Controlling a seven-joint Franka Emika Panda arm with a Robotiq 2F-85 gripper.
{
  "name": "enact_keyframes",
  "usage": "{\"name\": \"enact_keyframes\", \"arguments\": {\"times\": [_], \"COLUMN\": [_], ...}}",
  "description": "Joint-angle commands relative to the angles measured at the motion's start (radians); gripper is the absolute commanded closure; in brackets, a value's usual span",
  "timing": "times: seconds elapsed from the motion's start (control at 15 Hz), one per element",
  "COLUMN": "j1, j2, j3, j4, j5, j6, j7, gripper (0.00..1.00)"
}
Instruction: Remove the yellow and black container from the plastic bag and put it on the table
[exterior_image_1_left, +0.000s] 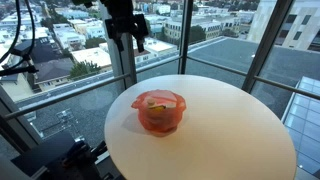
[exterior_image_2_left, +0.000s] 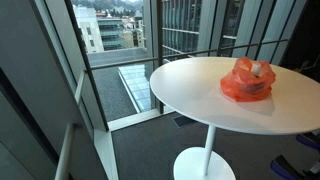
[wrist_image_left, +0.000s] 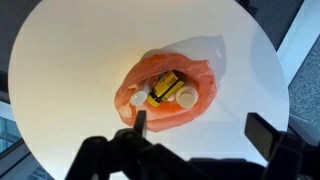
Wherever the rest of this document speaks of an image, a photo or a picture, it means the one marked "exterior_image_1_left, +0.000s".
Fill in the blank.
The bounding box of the long grey window rail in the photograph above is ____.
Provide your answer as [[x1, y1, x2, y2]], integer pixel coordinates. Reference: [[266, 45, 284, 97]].
[[4, 73, 131, 121]]

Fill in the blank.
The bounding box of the orange translucent plastic bowl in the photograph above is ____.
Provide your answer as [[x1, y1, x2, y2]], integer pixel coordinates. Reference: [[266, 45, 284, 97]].
[[130, 88, 187, 134]]

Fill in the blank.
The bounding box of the black equipment base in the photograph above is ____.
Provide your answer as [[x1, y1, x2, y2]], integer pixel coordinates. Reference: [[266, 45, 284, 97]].
[[10, 132, 125, 180]]

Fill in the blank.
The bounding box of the wide grey window post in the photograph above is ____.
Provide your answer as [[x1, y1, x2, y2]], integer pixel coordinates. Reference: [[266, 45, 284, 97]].
[[98, 0, 138, 89]]

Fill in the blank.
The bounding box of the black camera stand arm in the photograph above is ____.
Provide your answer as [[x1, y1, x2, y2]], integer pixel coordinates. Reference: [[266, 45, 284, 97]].
[[0, 64, 40, 77]]

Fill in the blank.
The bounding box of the thin dark window mullion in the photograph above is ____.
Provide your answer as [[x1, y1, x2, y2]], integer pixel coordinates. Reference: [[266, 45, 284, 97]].
[[178, 0, 195, 75]]

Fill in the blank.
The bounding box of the slanted dark window post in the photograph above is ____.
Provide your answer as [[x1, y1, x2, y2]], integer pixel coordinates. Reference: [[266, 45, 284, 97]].
[[241, 0, 295, 94]]

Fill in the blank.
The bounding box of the black cable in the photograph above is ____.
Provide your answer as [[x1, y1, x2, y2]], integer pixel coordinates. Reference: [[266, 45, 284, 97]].
[[0, 0, 22, 64], [18, 0, 37, 65]]

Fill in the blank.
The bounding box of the yellow and black bottle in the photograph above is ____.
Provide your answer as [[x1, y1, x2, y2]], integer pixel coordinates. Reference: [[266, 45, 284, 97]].
[[146, 97, 176, 113]]

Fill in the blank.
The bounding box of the black camera on stand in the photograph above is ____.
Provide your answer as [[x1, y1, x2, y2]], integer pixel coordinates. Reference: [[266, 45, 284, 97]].
[[9, 47, 32, 62]]

